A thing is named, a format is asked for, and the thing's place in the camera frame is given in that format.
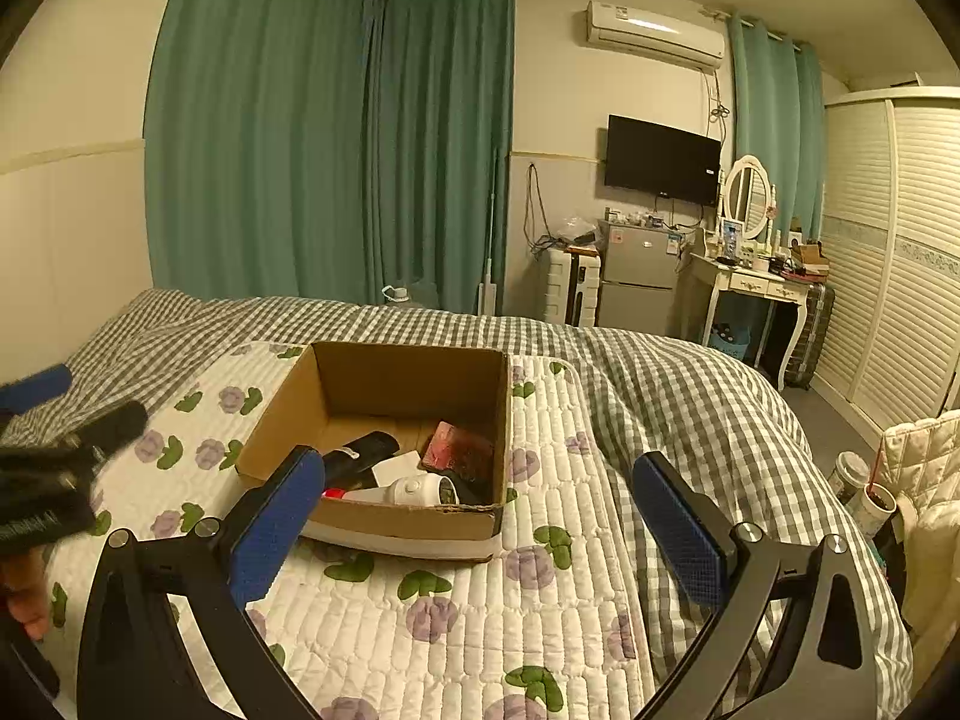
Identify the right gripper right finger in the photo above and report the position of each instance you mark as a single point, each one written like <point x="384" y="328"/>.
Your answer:
<point x="821" y="663"/>

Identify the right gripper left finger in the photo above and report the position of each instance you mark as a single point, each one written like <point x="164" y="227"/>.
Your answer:
<point x="133" y="662"/>

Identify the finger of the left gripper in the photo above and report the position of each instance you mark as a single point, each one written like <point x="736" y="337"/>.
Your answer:
<point x="110" y="432"/>
<point x="18" y="397"/>

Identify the black remote control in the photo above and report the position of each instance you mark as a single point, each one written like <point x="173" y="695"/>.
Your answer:
<point x="350" y="467"/>

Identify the white plastic bottle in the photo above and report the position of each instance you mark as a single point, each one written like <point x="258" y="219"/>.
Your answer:
<point x="420" y="490"/>

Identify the pink booklet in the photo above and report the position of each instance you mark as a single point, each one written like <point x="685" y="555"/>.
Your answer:
<point x="455" y="448"/>

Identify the white cube charger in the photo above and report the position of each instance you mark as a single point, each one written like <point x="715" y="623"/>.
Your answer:
<point x="390" y="470"/>

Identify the person left hand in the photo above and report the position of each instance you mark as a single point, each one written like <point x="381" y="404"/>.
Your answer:
<point x="24" y="590"/>

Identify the cream quilted cushion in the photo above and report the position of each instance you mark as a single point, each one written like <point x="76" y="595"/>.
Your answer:
<point x="919" y="465"/>

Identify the white floral quilted mat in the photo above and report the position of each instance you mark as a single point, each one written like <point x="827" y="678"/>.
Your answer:
<point x="550" y="626"/>

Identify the brown cardboard box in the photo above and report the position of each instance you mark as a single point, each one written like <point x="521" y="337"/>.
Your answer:
<point x="359" y="405"/>

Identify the grey checked duvet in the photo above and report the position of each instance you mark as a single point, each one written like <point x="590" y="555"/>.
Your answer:
<point x="724" y="428"/>

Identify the teal curtain left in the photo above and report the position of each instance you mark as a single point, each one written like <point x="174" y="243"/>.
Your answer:
<point x="326" y="148"/>

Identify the teal curtain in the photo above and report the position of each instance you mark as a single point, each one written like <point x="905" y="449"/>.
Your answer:
<point x="779" y="117"/>
<point x="326" y="148"/>

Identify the dark checked suitcase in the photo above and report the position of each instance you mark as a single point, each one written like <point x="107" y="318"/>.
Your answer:
<point x="804" y="359"/>

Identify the white broom stick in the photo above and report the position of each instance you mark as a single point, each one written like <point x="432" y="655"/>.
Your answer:
<point x="486" y="296"/>

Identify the white dressing table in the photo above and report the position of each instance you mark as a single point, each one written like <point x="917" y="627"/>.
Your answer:
<point x="753" y="316"/>

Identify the grey mini fridge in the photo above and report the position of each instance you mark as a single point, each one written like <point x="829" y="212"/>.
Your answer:
<point x="640" y="269"/>

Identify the white suitcase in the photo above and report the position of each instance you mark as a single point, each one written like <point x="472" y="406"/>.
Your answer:
<point x="571" y="283"/>

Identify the white oval vanity mirror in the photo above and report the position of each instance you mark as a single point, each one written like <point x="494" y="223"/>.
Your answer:
<point x="749" y="196"/>

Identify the white wardrobe sliding doors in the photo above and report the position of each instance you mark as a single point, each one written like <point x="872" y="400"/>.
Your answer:
<point x="890" y="232"/>

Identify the teal curtain right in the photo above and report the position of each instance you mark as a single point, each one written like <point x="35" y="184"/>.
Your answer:
<point x="779" y="117"/>

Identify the white air conditioner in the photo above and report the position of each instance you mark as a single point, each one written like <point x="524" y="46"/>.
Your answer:
<point x="627" y="29"/>

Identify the black wall television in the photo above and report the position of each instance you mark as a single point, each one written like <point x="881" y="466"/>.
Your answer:
<point x="661" y="160"/>

